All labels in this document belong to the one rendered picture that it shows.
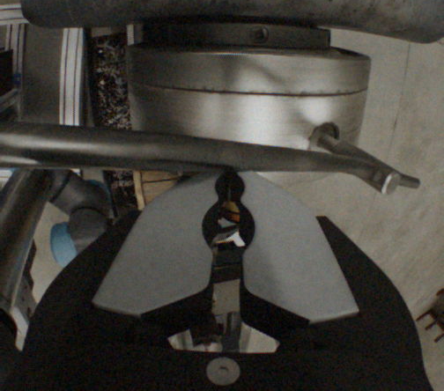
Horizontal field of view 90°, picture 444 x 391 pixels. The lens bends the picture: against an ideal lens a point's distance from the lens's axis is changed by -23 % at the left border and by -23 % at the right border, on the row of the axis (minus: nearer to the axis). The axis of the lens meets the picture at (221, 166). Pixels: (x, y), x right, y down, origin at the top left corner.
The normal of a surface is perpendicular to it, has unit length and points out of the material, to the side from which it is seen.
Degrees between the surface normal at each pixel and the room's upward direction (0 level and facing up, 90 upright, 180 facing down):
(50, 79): 0
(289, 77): 7
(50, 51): 0
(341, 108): 13
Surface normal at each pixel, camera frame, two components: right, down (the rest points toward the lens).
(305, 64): 0.22, 0.45
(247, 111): -0.09, 0.47
